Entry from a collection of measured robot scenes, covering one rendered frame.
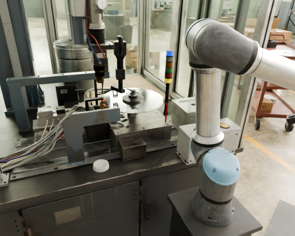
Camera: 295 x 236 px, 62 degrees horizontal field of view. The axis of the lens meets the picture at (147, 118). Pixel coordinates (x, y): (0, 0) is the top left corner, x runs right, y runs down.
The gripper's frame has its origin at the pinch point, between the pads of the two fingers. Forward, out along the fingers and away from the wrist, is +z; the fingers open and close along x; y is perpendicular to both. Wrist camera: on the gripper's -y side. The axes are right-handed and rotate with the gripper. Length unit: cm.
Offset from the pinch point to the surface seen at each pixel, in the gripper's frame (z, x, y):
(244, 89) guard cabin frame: -15.3, 13.5, -28.1
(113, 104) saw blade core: -4, -13, -84
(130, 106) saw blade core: -4, -11, -75
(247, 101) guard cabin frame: -10.1, 12.3, -25.6
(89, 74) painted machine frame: -13, -3, -106
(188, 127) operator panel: 1.3, -5.8, -46.6
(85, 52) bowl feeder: -15, 28, -136
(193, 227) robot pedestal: 16, -44, -28
